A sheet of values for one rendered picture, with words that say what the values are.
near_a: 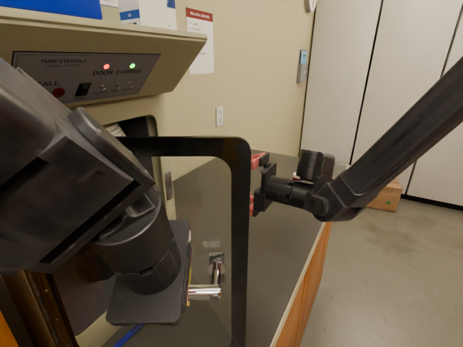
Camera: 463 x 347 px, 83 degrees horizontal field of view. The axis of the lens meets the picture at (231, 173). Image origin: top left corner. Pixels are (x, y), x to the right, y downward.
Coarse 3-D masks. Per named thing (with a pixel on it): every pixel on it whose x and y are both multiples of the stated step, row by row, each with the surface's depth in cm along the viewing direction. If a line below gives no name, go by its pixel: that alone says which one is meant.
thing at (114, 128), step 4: (108, 124) 48; (112, 124) 49; (116, 124) 51; (108, 128) 48; (112, 128) 49; (116, 128) 50; (120, 128) 52; (112, 132) 48; (116, 132) 49; (120, 132) 51
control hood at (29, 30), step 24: (0, 24) 21; (24, 24) 23; (48, 24) 24; (72, 24) 26; (96, 24) 28; (120, 24) 30; (0, 48) 23; (24, 48) 24; (48, 48) 26; (72, 48) 28; (96, 48) 30; (120, 48) 33; (144, 48) 36; (168, 48) 39; (192, 48) 44; (168, 72) 45; (120, 96) 42
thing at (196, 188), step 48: (144, 144) 29; (192, 144) 30; (240, 144) 30; (192, 192) 32; (240, 192) 32; (192, 240) 35; (240, 240) 35; (96, 288) 38; (240, 288) 39; (96, 336) 42; (144, 336) 42; (192, 336) 43; (240, 336) 43
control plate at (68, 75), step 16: (16, 64) 25; (32, 64) 26; (48, 64) 28; (64, 64) 29; (80, 64) 30; (96, 64) 32; (112, 64) 34; (128, 64) 36; (144, 64) 38; (48, 80) 29; (64, 80) 31; (80, 80) 33; (96, 80) 35; (112, 80) 37; (128, 80) 39; (144, 80) 42; (64, 96) 33; (80, 96) 35; (96, 96) 38; (112, 96) 40
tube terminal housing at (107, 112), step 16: (112, 16) 41; (144, 96) 50; (160, 96) 53; (96, 112) 42; (112, 112) 44; (128, 112) 47; (144, 112) 50; (160, 112) 54; (160, 128) 55; (16, 288) 42; (16, 304) 47; (32, 304) 40; (32, 320) 44; (32, 336) 49; (48, 336) 43
